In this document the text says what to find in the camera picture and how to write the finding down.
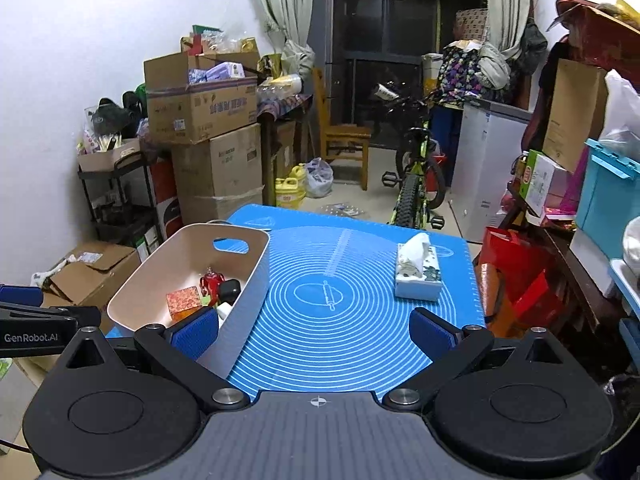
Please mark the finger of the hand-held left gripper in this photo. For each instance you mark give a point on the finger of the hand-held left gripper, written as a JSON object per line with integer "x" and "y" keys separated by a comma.
{"x": 20, "y": 295}
{"x": 60, "y": 316}

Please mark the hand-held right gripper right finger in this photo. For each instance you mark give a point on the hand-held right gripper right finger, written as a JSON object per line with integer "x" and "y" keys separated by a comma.
{"x": 431, "y": 332}

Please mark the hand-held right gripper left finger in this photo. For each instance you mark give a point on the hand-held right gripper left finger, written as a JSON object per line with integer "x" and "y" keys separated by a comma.
{"x": 195, "y": 334}

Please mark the orange patterned box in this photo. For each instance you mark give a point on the orange patterned box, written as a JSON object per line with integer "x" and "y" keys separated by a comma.
{"x": 184, "y": 304}

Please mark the white plastic bottle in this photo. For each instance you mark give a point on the white plastic bottle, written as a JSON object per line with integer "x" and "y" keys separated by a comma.
{"x": 225, "y": 310}

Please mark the red action figure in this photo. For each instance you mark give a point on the red action figure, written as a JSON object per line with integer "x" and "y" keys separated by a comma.
{"x": 211, "y": 285}

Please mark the black earbud case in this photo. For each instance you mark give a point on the black earbud case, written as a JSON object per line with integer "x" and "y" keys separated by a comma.
{"x": 230, "y": 291}

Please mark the beige plastic storage basket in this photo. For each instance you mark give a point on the beige plastic storage basket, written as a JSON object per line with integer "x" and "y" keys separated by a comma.
{"x": 190, "y": 255}

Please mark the white floral tissue box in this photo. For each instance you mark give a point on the white floral tissue box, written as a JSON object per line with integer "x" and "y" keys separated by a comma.
{"x": 417, "y": 277}

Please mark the red shopping bag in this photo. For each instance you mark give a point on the red shopping bag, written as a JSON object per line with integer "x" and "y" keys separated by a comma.
{"x": 515, "y": 270}

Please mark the blue silicone baking mat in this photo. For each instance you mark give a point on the blue silicone baking mat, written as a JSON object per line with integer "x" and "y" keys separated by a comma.
{"x": 325, "y": 345}

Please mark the black metal shelf rack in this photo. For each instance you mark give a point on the black metal shelf rack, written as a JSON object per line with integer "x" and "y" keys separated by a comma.
{"x": 120, "y": 200}

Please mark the green black bicycle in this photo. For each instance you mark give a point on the green black bicycle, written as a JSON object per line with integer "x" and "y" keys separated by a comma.
{"x": 417, "y": 180}

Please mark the dark wooden shelf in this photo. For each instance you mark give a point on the dark wooden shelf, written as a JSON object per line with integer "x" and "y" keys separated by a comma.
{"x": 575, "y": 280}

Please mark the red bucket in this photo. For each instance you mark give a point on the red bucket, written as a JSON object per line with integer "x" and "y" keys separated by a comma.
{"x": 439, "y": 170}

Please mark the shallow cardboard tray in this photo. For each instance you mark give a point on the shallow cardboard tray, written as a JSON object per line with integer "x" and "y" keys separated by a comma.
{"x": 107, "y": 156}

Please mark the yellow plastic jug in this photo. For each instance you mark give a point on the yellow plastic jug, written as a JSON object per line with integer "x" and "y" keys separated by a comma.
{"x": 298, "y": 172}
{"x": 287, "y": 195}

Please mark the white chest freezer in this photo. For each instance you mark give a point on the white chest freezer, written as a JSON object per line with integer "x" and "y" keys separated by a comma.
{"x": 482, "y": 170}

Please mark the green white carton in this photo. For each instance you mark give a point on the green white carton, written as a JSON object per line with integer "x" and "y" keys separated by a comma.
{"x": 542, "y": 185}

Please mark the clear plastic bag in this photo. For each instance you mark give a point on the clear plastic bag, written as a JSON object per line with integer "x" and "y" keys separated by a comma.
{"x": 320, "y": 177}

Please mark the black bag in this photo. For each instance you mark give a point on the black bag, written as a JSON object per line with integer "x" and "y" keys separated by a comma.
{"x": 115, "y": 115}

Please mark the wooden chair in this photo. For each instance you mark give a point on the wooden chair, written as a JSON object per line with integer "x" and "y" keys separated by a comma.
{"x": 345, "y": 135}

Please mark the turquoise plastic crate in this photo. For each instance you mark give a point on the turquoise plastic crate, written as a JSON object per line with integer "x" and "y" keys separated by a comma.
{"x": 607, "y": 200}

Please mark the open cardboard box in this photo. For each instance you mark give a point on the open cardboard box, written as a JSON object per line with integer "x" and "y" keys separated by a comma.
{"x": 200, "y": 110}

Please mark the cluttered side table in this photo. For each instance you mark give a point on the cluttered side table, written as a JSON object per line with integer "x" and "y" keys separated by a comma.
{"x": 285, "y": 110}

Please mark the floral quilt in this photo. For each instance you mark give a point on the floral quilt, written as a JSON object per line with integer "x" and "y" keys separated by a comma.
{"x": 460, "y": 75}

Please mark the brown cardboard sheet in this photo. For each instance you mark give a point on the brown cardboard sheet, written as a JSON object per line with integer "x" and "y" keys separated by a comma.
{"x": 575, "y": 115}

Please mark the white plastic bag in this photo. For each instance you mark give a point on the white plastic bag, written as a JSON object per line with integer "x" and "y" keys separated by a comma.
{"x": 622, "y": 110}

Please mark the pale patterned curtain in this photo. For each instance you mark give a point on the pale patterned curtain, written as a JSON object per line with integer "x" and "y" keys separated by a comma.
{"x": 502, "y": 20}
{"x": 285, "y": 10}

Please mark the dark red box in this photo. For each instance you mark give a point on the dark red box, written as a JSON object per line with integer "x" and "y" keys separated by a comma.
{"x": 605, "y": 30}

